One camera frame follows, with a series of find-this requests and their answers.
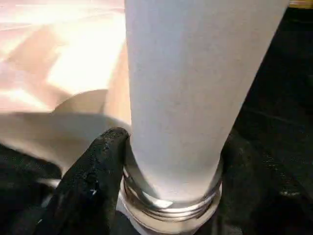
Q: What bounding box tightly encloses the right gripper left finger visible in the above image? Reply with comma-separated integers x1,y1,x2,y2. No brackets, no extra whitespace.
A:
33,126,131,235

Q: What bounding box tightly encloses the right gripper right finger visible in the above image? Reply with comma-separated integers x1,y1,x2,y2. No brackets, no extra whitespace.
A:
219,127,313,235

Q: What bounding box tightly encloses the white plastic table top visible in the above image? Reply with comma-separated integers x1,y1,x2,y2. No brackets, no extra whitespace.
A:
0,0,134,216

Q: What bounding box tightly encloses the white plastic table leg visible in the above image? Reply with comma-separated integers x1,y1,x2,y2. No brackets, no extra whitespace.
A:
119,0,291,232

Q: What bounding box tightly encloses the black mat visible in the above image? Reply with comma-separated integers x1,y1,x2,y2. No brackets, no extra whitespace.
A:
0,4,313,235

